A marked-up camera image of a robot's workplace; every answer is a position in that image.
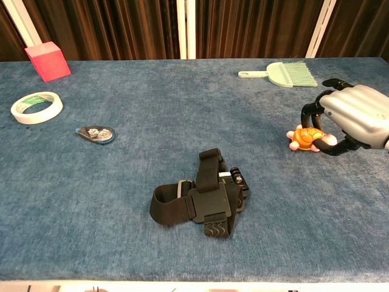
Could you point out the blue correction tape dispenser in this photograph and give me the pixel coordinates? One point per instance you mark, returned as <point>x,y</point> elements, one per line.
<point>96,134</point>

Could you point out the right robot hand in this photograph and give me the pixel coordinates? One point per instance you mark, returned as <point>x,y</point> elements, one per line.
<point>358,118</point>

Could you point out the white curtain frame post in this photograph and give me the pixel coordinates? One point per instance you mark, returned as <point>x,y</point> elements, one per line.
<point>319,29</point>
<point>21,22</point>
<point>186,29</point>

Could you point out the dark brown pleated curtain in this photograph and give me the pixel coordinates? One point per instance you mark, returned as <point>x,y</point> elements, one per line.
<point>115,29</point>

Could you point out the blue table cloth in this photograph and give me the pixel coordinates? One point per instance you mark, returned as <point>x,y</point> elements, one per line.
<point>182,170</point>

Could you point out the green dustpan with brush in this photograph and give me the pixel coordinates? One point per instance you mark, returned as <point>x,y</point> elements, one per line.
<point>282,75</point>

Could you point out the white tape roll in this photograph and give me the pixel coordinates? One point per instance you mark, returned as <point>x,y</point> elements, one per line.
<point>36,107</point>

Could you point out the orange turtle toy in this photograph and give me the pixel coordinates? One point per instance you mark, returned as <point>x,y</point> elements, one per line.
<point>307,138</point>

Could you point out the red cube block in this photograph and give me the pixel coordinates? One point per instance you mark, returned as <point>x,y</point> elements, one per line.
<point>48,62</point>

